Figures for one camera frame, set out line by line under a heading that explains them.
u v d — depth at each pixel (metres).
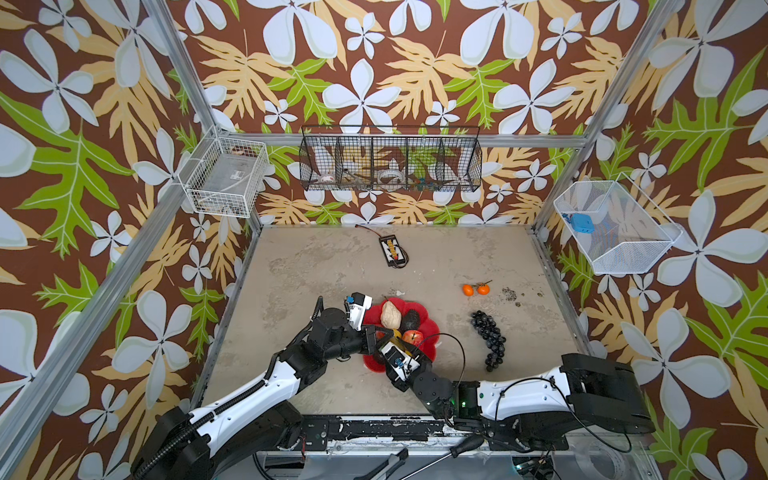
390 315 0.88
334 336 0.61
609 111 0.84
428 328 0.90
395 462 0.70
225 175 0.86
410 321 0.88
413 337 0.84
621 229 0.80
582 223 0.86
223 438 0.43
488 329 0.88
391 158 0.98
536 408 0.50
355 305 0.70
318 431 0.75
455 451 0.70
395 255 1.11
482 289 1.00
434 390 0.56
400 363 0.62
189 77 0.78
